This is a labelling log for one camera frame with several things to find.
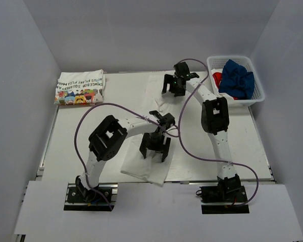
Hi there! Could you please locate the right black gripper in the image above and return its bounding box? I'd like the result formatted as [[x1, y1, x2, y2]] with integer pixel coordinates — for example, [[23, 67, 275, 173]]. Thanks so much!
[[163, 74, 187, 97]]

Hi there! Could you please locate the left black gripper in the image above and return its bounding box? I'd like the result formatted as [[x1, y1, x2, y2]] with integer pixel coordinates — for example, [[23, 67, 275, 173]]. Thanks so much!
[[140, 132, 171, 159]]

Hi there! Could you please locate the white t-shirt black graphic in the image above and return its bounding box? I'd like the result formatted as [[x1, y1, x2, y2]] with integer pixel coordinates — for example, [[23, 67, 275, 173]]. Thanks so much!
[[120, 75, 184, 187]]

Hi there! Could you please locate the white t-shirt red graphic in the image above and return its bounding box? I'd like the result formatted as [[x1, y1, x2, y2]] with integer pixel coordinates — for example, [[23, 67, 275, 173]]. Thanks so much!
[[212, 69, 237, 100]]

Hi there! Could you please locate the dark blue t-shirt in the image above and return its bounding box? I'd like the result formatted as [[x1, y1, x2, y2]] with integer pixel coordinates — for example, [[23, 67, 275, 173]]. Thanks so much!
[[218, 58, 256, 100]]

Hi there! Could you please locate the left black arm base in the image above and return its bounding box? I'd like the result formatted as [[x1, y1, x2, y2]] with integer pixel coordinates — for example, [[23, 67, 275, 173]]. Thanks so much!
[[64, 184, 117, 212]]

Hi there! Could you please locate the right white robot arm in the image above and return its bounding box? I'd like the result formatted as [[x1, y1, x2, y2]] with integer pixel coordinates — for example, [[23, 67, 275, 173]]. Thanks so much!
[[162, 60, 241, 201]]

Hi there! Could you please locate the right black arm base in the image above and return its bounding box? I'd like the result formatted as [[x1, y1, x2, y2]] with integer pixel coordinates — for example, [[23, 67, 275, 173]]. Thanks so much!
[[195, 186, 249, 215]]

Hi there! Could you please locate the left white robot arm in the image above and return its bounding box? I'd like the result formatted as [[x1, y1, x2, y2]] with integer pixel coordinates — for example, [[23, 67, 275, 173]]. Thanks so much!
[[75, 110, 175, 202]]

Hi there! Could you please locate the white plastic mesh basket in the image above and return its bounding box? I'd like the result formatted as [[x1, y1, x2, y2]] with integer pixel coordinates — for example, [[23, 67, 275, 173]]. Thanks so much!
[[207, 55, 265, 107]]

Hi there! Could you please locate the folded white cartoon t-shirt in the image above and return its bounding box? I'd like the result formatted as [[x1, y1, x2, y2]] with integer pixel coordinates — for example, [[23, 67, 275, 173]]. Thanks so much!
[[54, 69, 106, 105]]

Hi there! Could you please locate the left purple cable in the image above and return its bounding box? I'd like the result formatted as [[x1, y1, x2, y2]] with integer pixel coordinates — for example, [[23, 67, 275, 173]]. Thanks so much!
[[74, 102, 180, 211]]

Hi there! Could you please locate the purple cable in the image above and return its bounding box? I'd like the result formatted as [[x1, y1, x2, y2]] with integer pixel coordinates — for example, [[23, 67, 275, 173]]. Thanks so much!
[[74, 102, 180, 211], [175, 58, 260, 209]]

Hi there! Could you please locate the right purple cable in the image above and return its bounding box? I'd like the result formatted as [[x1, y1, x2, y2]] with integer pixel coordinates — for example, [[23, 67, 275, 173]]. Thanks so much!
[[175, 58, 260, 209]]

